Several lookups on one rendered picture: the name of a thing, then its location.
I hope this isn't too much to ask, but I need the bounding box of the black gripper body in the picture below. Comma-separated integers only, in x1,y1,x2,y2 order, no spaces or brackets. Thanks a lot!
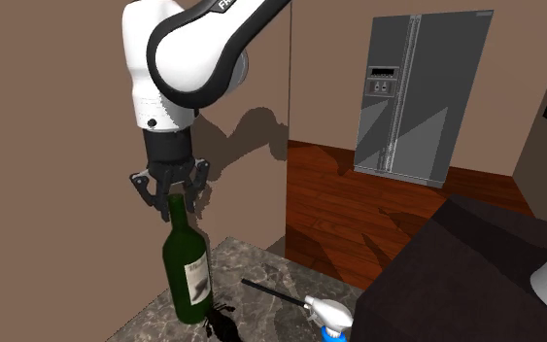
141,125,197,196

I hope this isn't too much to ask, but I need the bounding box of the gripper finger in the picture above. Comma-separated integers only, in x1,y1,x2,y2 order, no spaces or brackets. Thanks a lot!
128,169,172,223
184,157,212,215

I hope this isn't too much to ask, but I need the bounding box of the green wine bottle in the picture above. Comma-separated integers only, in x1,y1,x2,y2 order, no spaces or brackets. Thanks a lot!
160,192,216,326

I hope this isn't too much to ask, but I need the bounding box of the white and blue gas lighter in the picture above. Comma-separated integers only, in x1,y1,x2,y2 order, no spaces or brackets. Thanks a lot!
240,277,356,342

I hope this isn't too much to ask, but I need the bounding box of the grey double-door fridge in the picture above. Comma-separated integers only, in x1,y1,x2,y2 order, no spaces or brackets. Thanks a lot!
352,9,495,190

